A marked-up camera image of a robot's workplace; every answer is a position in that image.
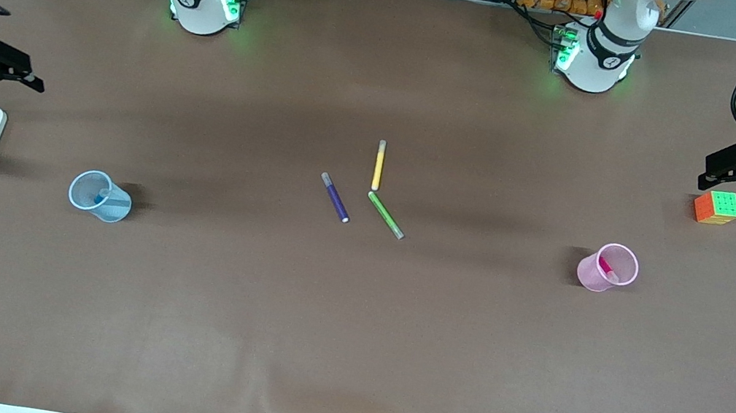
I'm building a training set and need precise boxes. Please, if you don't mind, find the green marker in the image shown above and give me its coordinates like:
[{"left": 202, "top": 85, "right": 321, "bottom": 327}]
[{"left": 362, "top": 191, "right": 411, "bottom": 241}]

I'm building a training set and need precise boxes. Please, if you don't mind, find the colourful puzzle cube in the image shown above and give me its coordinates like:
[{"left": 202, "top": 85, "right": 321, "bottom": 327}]
[{"left": 691, "top": 186, "right": 736, "bottom": 229}]

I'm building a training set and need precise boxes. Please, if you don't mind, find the yellow marker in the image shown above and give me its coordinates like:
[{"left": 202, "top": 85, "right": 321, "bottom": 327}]
[{"left": 371, "top": 139, "right": 388, "bottom": 193}]

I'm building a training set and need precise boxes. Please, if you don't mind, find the pink marker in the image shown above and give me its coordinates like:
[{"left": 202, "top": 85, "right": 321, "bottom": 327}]
[{"left": 597, "top": 257, "right": 622, "bottom": 282}]

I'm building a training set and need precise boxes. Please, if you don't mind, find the purple marker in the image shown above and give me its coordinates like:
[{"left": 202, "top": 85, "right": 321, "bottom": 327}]
[{"left": 314, "top": 171, "right": 356, "bottom": 224}]

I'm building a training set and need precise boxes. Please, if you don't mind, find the light blue mesh cup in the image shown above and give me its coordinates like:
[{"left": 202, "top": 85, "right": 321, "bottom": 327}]
[{"left": 65, "top": 166, "right": 137, "bottom": 226}]

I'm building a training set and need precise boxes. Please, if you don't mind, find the pink mesh cup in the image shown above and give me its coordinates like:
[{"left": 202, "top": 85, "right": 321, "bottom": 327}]
[{"left": 573, "top": 239, "right": 643, "bottom": 300}]

